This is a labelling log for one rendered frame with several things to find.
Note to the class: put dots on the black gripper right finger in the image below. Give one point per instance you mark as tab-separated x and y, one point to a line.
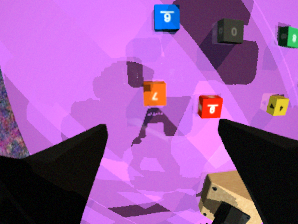
268	166

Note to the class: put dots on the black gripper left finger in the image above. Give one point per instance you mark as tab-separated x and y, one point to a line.
52	186

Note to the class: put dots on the blue block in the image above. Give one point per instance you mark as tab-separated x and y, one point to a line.
166	17

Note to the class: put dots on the red block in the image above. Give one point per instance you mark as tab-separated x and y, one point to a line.
209	107

